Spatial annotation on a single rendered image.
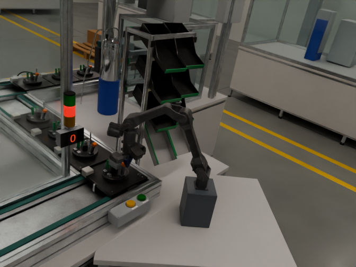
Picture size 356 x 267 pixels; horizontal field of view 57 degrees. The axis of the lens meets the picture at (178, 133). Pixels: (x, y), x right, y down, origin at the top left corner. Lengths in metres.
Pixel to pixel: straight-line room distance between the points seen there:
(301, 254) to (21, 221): 2.25
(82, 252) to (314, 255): 2.14
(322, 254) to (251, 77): 3.32
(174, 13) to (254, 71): 3.19
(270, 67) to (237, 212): 3.92
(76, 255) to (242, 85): 4.72
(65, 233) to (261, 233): 0.93
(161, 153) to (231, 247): 0.62
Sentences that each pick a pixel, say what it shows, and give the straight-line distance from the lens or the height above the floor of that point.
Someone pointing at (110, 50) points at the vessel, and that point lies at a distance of 2.43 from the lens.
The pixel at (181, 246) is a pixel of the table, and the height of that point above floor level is 0.86.
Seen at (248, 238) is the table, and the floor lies 0.86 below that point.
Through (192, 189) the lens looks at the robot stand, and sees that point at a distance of 1.57.
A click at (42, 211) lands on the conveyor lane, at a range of 1.63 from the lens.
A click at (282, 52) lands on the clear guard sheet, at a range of 5.45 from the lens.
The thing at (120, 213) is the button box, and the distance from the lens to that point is 1.54.
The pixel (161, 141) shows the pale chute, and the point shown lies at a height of 1.07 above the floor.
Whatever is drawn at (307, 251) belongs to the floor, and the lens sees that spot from 3.16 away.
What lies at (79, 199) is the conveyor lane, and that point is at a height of 0.92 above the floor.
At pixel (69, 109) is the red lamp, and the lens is 1.52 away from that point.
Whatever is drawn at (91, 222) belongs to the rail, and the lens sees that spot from 1.52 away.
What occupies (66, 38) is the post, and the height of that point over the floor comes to 1.65.
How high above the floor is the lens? 1.99
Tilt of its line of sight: 27 degrees down
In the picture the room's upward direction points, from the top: 10 degrees clockwise
